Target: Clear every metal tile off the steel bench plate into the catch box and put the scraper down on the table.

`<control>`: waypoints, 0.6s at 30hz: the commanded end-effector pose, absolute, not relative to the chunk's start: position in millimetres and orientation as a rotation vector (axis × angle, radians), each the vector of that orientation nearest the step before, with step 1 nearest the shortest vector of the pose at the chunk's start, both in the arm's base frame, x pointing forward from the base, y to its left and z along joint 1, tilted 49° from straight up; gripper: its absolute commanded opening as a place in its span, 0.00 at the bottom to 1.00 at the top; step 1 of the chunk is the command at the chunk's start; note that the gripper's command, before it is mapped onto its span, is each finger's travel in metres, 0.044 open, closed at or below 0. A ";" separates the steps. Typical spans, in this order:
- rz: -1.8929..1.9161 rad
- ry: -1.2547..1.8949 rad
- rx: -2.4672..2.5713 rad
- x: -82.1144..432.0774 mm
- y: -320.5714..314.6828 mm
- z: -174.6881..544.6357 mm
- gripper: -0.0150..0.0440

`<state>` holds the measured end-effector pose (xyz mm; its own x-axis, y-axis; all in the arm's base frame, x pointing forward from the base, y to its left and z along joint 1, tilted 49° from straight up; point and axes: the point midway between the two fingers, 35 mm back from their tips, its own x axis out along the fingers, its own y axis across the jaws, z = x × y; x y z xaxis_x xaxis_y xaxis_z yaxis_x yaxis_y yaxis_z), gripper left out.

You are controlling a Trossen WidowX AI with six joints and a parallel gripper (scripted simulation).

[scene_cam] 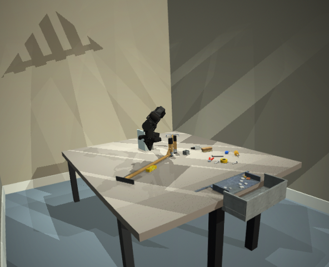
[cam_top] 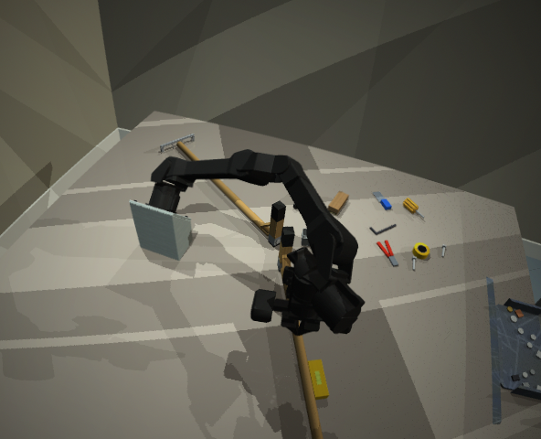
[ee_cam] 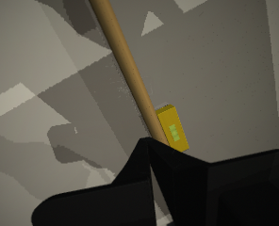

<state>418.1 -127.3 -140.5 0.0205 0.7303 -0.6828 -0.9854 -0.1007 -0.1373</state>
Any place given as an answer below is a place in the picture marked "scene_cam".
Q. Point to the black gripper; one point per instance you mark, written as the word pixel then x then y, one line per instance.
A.
pixel 149 138

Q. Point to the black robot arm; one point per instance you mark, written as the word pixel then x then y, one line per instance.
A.
pixel 152 120

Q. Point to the long wooden scraper with black blade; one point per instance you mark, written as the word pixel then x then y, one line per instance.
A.
pixel 128 178

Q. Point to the long wooden-handled rake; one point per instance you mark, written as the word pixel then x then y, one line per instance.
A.
pixel 174 142

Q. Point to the brown rectangular block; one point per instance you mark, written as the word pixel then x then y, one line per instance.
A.
pixel 206 149

